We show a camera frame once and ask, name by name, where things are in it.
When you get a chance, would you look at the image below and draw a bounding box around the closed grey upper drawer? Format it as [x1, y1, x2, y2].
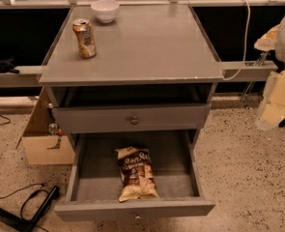
[53, 103, 211, 133]

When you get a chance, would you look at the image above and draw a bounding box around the white cable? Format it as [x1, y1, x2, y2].
[223, 0, 252, 82]

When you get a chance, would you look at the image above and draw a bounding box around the crushed soda can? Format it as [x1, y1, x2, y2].
[72, 18, 97, 58]

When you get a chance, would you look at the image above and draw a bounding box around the black stand base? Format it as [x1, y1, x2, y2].
[0, 186, 60, 232]

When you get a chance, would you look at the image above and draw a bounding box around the brown chip bag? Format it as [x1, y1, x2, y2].
[116, 146, 158, 202]

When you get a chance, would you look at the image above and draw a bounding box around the grey drawer cabinet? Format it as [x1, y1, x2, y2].
[40, 5, 222, 133]

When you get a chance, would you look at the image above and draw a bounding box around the metal rail frame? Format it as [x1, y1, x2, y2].
[0, 0, 275, 87]

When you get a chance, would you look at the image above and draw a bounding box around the cardboard box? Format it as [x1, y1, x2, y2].
[21, 88, 74, 165]

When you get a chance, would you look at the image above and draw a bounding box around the open grey middle drawer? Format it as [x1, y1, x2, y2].
[55, 130, 214, 221]

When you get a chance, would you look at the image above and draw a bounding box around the white bowl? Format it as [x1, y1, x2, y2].
[91, 0, 120, 23]

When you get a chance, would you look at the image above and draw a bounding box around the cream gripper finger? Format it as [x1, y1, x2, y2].
[254, 24, 279, 51]
[255, 70, 285, 131]

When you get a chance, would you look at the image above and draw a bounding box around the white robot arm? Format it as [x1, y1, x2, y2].
[254, 16, 285, 131]

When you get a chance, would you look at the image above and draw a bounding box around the black cloth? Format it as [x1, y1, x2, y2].
[0, 59, 19, 73]

